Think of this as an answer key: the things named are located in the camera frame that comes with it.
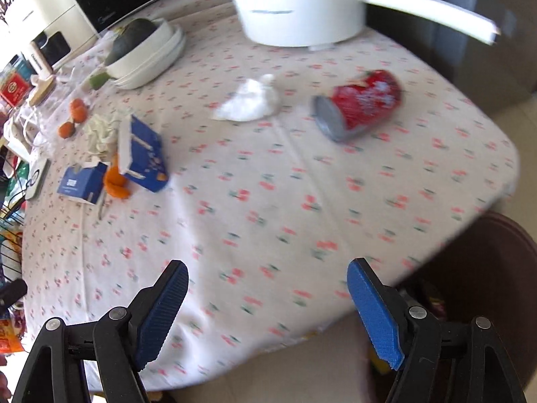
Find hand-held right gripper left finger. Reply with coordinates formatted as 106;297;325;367
12;259;189;403

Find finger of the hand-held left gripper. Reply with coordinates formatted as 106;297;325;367
0;279;28;310

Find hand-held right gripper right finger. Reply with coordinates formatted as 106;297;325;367
346;257;527;403

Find brown trash bin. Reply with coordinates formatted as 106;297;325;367
403;212;537;403

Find blue white carton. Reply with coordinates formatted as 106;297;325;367
117;113;170;194

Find small red can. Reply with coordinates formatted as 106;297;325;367
310;69;402;142

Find white tissue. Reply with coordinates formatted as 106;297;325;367
211;73;281;122

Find orange snack packet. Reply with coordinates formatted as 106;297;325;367
0;319;26;353

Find blue white card box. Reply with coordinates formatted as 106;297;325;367
56;162;109;206

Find cherry print tablecloth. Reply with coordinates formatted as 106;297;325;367
19;0;521;391

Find red label jar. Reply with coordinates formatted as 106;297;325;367
0;71;32;107

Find glass jar with wooden lid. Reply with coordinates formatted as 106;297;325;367
27;73;57;107

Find white plate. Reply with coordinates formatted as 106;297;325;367
115;25;186;85
116;34;186;90

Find white bowl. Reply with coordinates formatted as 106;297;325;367
105;19;177;78

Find grey refrigerator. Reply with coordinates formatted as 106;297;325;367
365;0;537;105

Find dark green squash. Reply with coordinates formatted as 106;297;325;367
105;17;159;65

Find white air fryer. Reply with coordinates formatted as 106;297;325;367
4;0;99;72

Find black microwave oven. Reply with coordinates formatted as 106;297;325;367
71;0;227;34

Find white electric cooking pot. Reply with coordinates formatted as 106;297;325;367
224;0;502;48

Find black wire rack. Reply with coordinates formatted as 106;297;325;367
0;143;26;286

